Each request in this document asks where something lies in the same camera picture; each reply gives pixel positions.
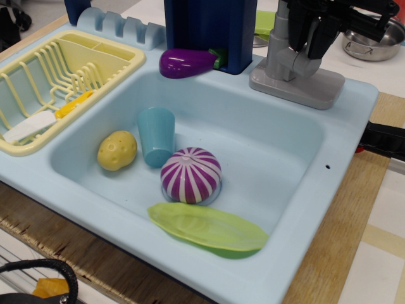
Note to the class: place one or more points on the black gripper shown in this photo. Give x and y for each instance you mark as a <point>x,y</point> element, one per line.
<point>316,24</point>

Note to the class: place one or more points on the grey toy faucet with lever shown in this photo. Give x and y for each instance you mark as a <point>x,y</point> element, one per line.
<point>291,75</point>

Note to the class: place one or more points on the green plastic tray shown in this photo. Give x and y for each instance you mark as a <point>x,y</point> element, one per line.
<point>265,21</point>

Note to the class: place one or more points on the stainless steel pot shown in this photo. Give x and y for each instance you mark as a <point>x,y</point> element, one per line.
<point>366,49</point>

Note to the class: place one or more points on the dark blue toy column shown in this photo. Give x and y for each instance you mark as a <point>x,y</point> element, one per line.
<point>204,25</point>

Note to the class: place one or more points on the black clamp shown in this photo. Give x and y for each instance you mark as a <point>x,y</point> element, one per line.
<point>384,140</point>

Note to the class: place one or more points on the purple toy eggplant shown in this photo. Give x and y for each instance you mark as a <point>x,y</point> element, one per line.
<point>179,63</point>

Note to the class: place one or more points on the blue plastic cup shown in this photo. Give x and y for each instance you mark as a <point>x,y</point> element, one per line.
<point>156,128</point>

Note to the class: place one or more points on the purple white striped toy onion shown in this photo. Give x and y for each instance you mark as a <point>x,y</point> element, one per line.
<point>191,175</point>

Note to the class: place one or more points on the light blue toy sink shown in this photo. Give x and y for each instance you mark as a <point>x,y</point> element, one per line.
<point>282,164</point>

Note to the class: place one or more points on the green toy lettuce leaf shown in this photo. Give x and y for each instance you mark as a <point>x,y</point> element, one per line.
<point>218,231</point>

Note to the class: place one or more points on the yellow toy potato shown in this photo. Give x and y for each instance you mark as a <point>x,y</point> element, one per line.
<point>117,150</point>

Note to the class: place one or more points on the yellow dish rack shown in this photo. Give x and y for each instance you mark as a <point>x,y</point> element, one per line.
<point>65,75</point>

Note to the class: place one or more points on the orange object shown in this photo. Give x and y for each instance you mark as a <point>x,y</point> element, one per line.
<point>49,287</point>

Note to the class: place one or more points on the dark blue corner post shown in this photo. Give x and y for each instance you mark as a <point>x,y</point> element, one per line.
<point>74,8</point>

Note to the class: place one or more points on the yellow handled white toy knife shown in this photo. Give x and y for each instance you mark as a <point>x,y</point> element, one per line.
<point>42,120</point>

